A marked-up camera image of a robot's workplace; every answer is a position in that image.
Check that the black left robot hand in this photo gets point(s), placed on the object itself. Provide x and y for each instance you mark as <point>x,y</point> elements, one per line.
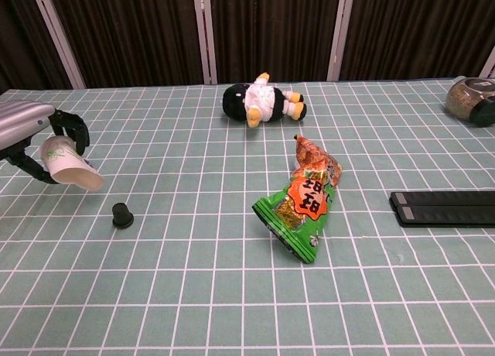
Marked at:
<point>23,120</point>

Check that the white paper cup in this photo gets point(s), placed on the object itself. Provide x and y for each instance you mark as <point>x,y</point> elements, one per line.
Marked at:
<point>65,162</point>

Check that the small black cap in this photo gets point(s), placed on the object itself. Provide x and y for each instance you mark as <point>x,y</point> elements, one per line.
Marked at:
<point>122,216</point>

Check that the dark brown curtain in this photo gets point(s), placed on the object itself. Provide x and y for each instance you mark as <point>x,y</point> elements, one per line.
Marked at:
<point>127,31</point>

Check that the black white penguin plush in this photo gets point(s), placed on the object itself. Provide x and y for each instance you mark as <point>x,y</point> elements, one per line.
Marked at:
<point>236,100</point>

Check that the green grid tablecloth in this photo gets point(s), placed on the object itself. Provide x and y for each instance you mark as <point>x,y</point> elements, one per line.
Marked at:
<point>193,294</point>

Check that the green orange snack bag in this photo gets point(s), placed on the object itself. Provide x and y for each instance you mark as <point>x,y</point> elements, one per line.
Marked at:
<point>298,213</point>

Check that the black bar with grey label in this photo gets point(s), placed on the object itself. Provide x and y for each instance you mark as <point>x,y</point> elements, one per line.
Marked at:
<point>448,198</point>
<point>452,216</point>

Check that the glass jar with black lid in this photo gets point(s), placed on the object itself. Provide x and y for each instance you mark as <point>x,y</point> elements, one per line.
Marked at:
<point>464,98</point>

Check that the white screen frame post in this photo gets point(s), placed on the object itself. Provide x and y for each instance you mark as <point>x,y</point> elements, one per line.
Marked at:
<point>339,31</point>
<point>205,35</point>
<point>488,64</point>
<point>58,35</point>

